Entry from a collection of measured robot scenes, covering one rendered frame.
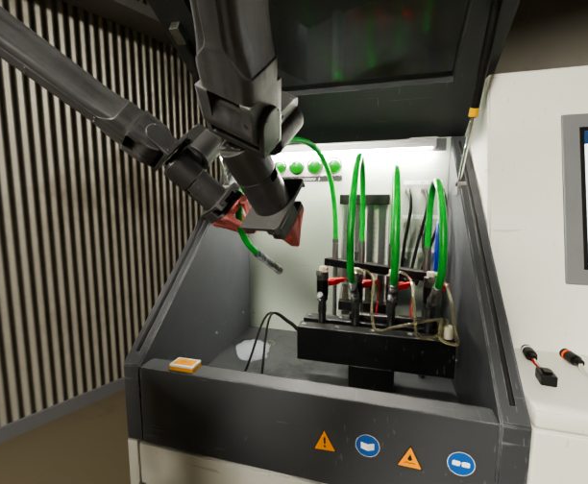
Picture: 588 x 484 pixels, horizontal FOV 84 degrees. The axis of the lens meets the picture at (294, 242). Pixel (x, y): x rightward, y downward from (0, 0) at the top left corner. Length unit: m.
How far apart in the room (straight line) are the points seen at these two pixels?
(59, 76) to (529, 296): 0.92
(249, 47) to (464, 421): 0.56
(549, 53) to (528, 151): 2.39
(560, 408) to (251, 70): 0.59
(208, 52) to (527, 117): 0.72
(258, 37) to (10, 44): 0.44
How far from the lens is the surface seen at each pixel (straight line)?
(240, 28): 0.31
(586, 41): 3.24
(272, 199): 0.45
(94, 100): 0.66
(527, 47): 3.26
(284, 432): 0.66
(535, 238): 0.83
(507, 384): 0.63
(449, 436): 0.62
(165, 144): 0.64
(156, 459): 0.83
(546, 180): 0.86
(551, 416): 0.62
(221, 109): 0.37
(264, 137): 0.37
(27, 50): 0.69
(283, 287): 1.13
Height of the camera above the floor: 1.27
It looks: 7 degrees down
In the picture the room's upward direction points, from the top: straight up
